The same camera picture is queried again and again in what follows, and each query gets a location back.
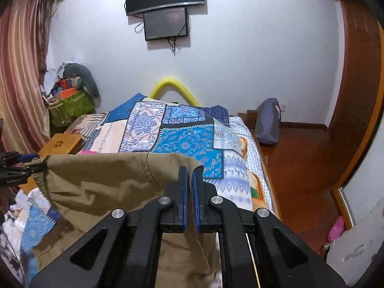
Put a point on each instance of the khaki olive pants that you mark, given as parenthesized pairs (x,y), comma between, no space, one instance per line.
(85,188)

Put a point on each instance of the pink slipper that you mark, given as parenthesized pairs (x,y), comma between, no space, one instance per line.
(336,230)

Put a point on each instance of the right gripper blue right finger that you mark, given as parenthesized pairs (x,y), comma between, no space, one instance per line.
(256,248)

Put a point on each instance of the pink folded cloth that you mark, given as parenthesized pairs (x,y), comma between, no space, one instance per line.
(87,152)

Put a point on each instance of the blue patchwork bed quilt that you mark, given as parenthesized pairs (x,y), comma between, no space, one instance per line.
(221,143)

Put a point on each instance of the white frosted wardrobe sliding door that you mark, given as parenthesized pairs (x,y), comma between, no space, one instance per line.
(365,188)

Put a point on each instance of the grey purple backpack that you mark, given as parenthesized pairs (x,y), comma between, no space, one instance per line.
(268,122)

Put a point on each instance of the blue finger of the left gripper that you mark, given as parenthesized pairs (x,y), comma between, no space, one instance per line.
(28,157)
(30,169)

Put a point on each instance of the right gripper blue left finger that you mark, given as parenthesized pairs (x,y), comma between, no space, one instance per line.
(122,249)

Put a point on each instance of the striped pink gold curtain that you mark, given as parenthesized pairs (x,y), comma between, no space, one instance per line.
(24,47)

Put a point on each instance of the small black wall monitor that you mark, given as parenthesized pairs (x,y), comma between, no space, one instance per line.
(166,23)

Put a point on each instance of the white suitcase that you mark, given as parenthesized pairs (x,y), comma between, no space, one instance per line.
(352,253)

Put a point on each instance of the grey plush toy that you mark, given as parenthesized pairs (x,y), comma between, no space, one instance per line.
(86,79)

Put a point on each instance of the brown wooden door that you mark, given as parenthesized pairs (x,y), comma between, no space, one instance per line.
(360,94)

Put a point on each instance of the yellow foam bed rail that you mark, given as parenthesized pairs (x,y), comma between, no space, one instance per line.
(171,83)

